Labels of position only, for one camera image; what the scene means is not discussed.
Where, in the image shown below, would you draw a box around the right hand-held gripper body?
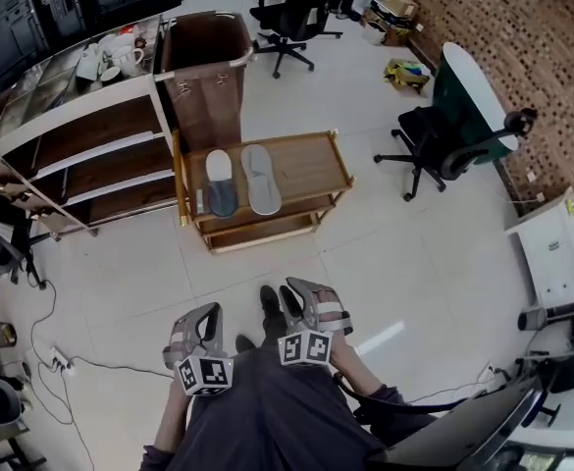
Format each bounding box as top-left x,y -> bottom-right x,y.
277,310 -> 354,367

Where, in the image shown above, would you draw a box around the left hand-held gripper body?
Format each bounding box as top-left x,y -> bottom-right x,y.
162,340 -> 235,398

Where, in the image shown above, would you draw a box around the low wooden shoe rack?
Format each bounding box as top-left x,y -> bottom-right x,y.
172,128 -> 357,256

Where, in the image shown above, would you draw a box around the white and grey slipper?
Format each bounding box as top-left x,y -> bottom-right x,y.
204,148 -> 239,219

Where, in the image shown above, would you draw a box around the white and wood shelf unit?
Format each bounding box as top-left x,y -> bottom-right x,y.
0,70 -> 183,238

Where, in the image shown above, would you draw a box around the person's left forearm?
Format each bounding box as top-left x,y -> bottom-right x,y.
153,378 -> 195,456

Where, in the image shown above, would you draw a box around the person's right forearm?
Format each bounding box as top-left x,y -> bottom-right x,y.
329,336 -> 387,397

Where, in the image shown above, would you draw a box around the brown fabric laundry hamper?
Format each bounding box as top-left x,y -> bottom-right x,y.
154,11 -> 255,152

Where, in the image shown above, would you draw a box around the person's dark clothing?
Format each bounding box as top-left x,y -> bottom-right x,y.
137,344 -> 445,471

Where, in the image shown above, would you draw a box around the white power strip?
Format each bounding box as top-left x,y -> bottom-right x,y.
49,344 -> 79,378

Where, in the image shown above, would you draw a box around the grey monitor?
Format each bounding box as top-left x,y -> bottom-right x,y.
378,374 -> 548,466

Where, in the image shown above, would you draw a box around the black office chair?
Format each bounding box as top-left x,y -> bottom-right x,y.
373,105 -> 506,203
248,0 -> 345,80
511,344 -> 574,429
0,213 -> 48,291

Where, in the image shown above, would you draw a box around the open cardboard box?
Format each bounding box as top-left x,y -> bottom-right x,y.
383,57 -> 433,96

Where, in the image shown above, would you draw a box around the green white-topped table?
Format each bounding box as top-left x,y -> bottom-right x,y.
432,40 -> 522,166

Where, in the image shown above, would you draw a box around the black round device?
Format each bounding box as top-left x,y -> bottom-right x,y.
503,107 -> 539,139

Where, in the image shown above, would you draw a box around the white mug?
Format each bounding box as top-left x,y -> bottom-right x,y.
111,45 -> 146,79

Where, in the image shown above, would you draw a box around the stainless steel table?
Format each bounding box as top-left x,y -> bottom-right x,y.
0,15 -> 166,134

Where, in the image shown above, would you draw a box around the stacked cardboard boxes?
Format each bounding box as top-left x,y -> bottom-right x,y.
363,0 -> 421,47

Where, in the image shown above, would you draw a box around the large black display stand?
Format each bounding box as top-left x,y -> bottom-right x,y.
0,0 -> 185,93

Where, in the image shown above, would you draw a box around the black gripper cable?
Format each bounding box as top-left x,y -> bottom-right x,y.
334,372 -> 469,419

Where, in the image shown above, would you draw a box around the white floor cable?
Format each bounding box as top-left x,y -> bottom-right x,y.
29,277 -> 96,471

